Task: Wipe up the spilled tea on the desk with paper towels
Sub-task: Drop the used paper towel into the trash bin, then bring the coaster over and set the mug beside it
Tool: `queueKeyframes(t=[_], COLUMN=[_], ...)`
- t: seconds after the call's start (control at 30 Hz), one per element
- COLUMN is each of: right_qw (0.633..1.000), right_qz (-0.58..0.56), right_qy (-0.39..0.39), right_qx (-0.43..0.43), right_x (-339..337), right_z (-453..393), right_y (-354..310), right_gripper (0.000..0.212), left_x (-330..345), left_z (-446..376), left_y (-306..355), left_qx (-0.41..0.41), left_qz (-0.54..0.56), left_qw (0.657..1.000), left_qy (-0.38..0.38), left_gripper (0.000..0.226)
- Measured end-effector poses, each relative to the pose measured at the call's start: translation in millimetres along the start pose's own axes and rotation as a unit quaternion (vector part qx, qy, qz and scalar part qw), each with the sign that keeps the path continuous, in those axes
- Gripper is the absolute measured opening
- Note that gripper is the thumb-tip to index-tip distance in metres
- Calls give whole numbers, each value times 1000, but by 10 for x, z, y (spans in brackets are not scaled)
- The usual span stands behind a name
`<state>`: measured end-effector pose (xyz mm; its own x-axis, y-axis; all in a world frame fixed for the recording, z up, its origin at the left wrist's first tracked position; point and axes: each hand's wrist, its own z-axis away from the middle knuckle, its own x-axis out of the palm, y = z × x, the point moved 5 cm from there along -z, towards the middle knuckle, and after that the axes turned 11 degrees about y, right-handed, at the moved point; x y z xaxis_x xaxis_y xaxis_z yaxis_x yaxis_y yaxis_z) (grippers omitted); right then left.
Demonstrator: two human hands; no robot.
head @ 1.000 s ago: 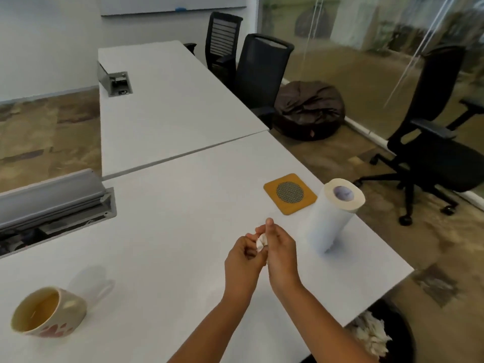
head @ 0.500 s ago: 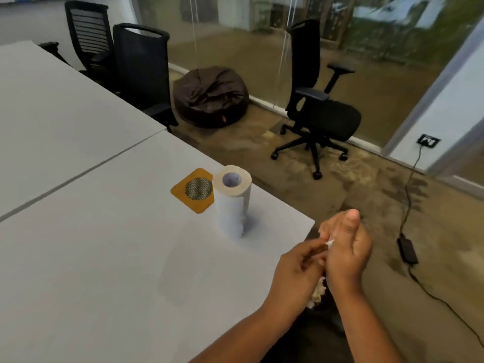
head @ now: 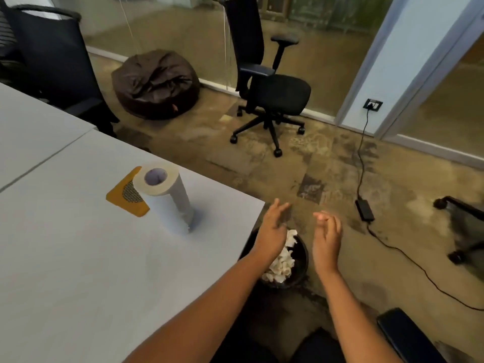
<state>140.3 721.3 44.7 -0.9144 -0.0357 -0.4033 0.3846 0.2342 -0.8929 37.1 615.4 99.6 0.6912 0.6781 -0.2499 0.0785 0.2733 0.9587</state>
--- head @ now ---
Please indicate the person's left hand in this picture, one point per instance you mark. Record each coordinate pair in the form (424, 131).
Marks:
(270, 232)

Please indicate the person's right hand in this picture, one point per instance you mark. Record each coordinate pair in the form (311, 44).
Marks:
(326, 245)

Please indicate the white paper towel roll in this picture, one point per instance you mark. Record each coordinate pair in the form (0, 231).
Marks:
(170, 211)

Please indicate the wooden coaster with mesh disc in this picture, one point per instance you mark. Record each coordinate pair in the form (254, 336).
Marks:
(117, 194)

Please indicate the person's left forearm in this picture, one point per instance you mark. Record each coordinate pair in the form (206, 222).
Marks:
(196, 317)

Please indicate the person's right forearm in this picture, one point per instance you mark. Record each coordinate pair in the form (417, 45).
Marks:
(355, 321)

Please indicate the person's dark trousers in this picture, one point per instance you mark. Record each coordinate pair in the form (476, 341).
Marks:
(317, 347)

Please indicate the black waste bin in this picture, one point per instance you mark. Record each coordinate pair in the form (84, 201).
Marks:
(300, 257)

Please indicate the black chair armrest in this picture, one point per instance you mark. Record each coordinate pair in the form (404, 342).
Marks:
(408, 340)

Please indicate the black wheeled office chair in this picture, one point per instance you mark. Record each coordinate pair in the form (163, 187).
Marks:
(280, 94)

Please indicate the grey mesh chair with casters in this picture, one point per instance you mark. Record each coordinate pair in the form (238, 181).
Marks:
(469, 223)

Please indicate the dark brown bean bag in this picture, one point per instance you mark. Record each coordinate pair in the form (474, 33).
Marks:
(155, 86)

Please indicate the white adjoining table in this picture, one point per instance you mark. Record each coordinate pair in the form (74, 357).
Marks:
(30, 128)

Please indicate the black solid-back office chair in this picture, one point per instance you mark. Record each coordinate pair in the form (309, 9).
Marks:
(53, 60)

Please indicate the black wall socket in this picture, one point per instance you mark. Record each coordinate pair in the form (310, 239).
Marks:
(373, 105)

